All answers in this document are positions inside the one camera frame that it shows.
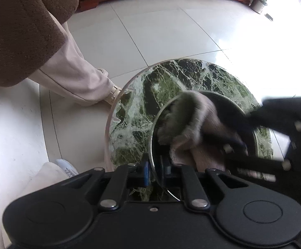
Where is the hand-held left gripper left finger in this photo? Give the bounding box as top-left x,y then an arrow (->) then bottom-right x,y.
59,160 -> 151,212

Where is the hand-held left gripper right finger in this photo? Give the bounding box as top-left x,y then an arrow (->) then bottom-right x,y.
160,156 -> 251,210

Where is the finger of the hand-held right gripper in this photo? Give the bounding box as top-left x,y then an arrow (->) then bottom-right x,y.
205,132 -> 292,173
244,97 -> 301,135

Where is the person's left leg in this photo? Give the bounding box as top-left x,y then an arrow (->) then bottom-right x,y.
18,161 -> 72,200

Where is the white sneaker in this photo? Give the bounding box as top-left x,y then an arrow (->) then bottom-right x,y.
55,159 -> 79,179

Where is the round green marble table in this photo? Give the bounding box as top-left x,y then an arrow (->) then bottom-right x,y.
104,59 -> 274,203

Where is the steel bowl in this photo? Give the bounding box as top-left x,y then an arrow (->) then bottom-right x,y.
150,91 -> 260,201

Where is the metal bin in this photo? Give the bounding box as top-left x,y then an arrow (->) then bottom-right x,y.
249,0 -> 267,15

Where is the pink fluffy towel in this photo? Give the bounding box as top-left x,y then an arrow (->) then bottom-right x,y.
157,90 -> 227,173

